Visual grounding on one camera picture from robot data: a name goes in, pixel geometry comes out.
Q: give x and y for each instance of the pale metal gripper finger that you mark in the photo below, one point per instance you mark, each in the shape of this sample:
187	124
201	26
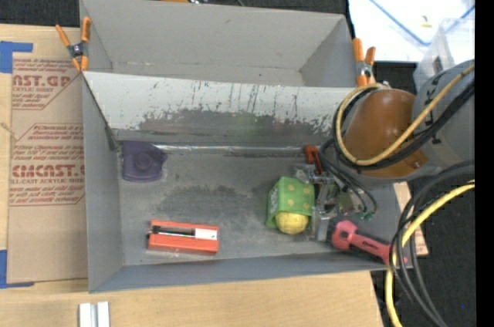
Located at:
321	196
319	227

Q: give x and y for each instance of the small red clip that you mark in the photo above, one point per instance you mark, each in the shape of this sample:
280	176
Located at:
313	157

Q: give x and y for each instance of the yellow ball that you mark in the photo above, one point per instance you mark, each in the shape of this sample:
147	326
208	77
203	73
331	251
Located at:
292	223

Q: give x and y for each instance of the grey metal bin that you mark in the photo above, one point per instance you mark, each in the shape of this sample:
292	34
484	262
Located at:
216	186

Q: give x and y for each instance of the orange flat box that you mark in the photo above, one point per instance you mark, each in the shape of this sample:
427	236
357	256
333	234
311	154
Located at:
181	243

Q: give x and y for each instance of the purple cup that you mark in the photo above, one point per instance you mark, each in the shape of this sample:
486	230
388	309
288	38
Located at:
142	163

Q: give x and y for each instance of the brown cardboard board red print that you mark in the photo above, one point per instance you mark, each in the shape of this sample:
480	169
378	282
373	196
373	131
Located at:
46	210

